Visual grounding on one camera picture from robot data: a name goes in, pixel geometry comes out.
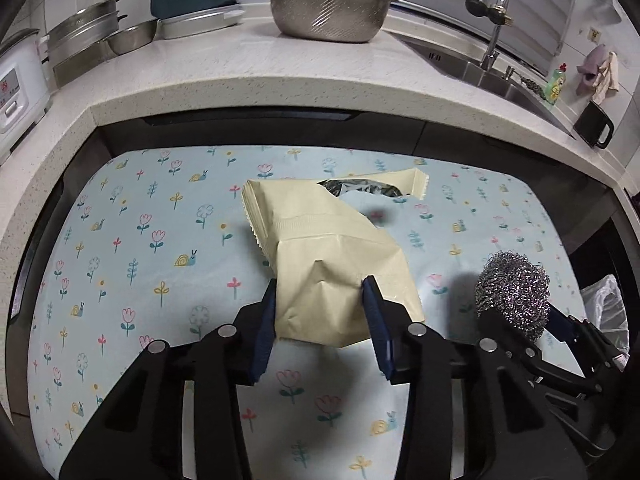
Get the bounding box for small steel basin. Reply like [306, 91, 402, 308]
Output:
[105, 17, 161, 57]

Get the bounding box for stacked steel pots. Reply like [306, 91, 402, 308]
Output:
[42, 0, 123, 88]

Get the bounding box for floral tablecloth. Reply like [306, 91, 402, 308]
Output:
[27, 145, 593, 480]

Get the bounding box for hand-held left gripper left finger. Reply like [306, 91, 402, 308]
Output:
[59, 277, 278, 480]

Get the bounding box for white plastic bag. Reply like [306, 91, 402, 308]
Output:
[580, 274, 632, 361]

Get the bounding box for steel wool scrubber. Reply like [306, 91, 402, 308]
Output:
[474, 251, 552, 345]

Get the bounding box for plain cream foil-lined bag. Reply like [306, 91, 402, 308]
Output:
[241, 167, 431, 348]

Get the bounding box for steel colander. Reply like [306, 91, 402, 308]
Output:
[262, 0, 401, 45]

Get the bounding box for white rice cooker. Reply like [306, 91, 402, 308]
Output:
[0, 27, 53, 168]

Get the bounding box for black mug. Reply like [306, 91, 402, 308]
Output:
[572, 100, 615, 150]

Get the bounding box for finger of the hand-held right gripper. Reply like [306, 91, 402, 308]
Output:
[476, 307, 606, 397]
[547, 302, 628, 376]

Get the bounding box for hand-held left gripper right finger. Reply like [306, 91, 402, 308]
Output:
[361, 275, 588, 480]

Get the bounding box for white tray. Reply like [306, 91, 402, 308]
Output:
[157, 2, 246, 41]

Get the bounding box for white stone kitchen counter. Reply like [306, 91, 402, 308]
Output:
[0, 10, 640, 221]

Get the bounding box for black scrubber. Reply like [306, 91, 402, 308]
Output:
[517, 74, 548, 101]

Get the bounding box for cream hanging cloth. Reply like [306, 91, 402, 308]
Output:
[591, 51, 621, 106]

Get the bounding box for chrome faucet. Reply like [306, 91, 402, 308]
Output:
[465, 0, 513, 71]

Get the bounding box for purple hanging cloth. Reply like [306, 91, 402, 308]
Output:
[575, 44, 607, 97]

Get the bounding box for steel sink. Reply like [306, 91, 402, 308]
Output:
[400, 35, 578, 141]

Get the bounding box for green dish soap bottle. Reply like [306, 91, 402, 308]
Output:
[544, 62, 568, 107]

